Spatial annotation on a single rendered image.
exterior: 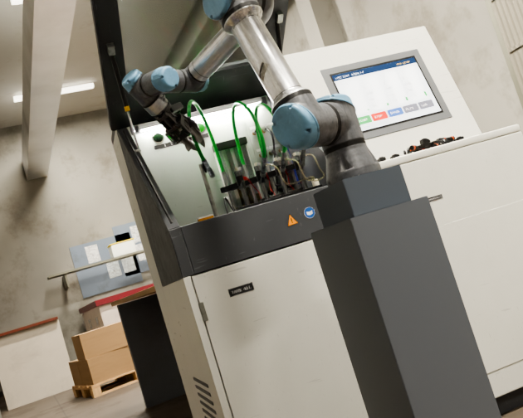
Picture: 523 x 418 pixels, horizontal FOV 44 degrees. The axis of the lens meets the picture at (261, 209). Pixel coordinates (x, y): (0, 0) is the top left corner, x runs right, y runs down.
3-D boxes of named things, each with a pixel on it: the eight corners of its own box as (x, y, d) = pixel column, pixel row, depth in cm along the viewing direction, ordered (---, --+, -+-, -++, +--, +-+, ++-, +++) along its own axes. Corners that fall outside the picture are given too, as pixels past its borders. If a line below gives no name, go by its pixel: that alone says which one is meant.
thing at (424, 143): (416, 153, 241) (411, 139, 241) (403, 160, 251) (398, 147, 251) (466, 139, 247) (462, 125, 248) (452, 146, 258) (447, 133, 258)
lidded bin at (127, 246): (134, 253, 1112) (130, 240, 1114) (138, 250, 1080) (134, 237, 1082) (110, 260, 1096) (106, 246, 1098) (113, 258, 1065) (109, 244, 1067)
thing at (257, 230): (194, 274, 206) (180, 226, 207) (193, 275, 210) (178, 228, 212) (364, 222, 224) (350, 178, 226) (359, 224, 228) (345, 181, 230)
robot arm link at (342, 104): (373, 136, 176) (358, 89, 177) (344, 139, 167) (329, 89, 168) (339, 150, 184) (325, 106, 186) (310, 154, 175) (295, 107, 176)
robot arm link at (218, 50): (280, -26, 188) (189, 73, 220) (254, -30, 180) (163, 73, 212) (296, 7, 186) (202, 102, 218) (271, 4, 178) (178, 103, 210)
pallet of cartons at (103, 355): (81, 402, 633) (63, 339, 638) (73, 396, 715) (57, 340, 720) (189, 363, 678) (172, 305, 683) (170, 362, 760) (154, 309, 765)
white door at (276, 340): (254, 490, 199) (190, 277, 205) (252, 488, 202) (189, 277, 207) (432, 415, 218) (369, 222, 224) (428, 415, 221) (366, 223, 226)
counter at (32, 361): (64, 376, 1039) (49, 321, 1046) (77, 386, 802) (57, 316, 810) (11, 394, 1008) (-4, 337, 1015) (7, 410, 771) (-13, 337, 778)
